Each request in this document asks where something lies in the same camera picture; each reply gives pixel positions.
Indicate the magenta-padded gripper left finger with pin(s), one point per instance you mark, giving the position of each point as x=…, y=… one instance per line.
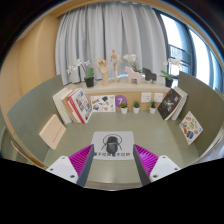
x=80, y=160

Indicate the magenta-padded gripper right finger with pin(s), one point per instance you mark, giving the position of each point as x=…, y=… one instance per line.
x=148, y=160

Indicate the black computer mouse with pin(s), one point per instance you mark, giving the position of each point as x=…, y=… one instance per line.
x=112, y=146

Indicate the white printed mouse pad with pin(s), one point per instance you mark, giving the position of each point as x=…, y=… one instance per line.
x=98, y=138

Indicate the beige card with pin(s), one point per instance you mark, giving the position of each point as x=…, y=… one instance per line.
x=52, y=131

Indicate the brown book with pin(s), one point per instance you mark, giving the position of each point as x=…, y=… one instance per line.
x=69, y=111

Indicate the food picture card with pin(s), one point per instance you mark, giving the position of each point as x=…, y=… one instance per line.
x=191, y=127

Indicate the red-edged photo magazine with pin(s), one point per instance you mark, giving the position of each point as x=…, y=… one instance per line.
x=80, y=105

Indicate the black book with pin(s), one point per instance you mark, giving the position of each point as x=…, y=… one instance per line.
x=169, y=104

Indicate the white sticker sheet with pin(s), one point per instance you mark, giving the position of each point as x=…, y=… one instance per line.
x=102, y=103

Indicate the purple round number sign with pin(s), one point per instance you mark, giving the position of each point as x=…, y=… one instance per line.
x=120, y=99

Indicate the white book stack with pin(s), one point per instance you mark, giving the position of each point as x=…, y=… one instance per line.
x=181, y=100

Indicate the grey-green desk partition panel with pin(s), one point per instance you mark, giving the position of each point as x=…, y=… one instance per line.
x=30, y=106
x=203, y=100

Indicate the wooden desk shelf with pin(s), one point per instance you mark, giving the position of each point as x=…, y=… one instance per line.
x=120, y=87

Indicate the white orchid in black pot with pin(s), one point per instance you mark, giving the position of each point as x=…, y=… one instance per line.
x=89, y=81
x=169, y=82
x=130, y=58

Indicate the dark horse figure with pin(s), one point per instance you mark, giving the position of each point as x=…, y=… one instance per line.
x=149, y=75

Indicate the pink horse figure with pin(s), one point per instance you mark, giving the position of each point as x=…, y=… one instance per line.
x=132, y=76

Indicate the wooden hand model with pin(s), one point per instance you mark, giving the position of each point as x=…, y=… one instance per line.
x=103, y=68

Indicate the wooden mannequin figure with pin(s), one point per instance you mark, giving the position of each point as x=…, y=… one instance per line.
x=115, y=63

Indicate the window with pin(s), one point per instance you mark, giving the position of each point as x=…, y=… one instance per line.
x=176, y=36

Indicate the grey curtain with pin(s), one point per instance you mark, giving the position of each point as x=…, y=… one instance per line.
x=126, y=33

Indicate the white wall socket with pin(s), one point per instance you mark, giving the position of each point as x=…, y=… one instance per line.
x=158, y=97
x=146, y=97

